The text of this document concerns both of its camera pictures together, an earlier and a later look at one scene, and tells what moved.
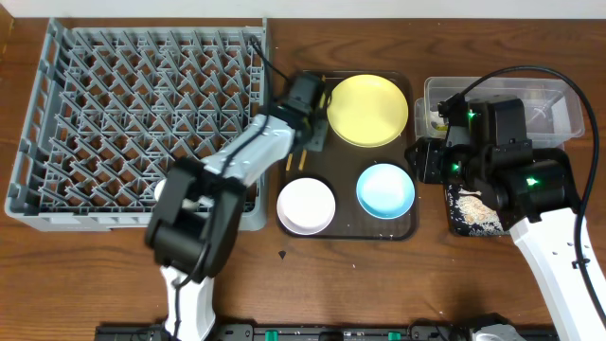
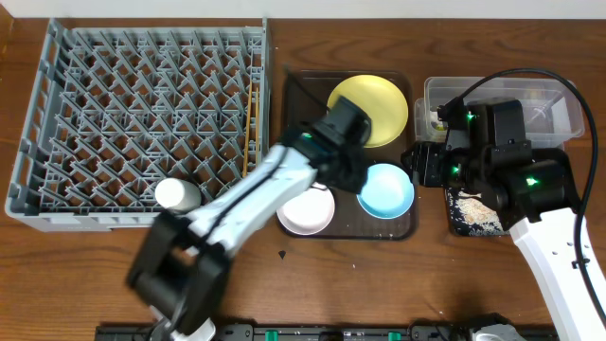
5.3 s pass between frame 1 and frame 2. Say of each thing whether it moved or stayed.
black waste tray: stayed
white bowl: stayed
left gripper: moved
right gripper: stayed
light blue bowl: stayed
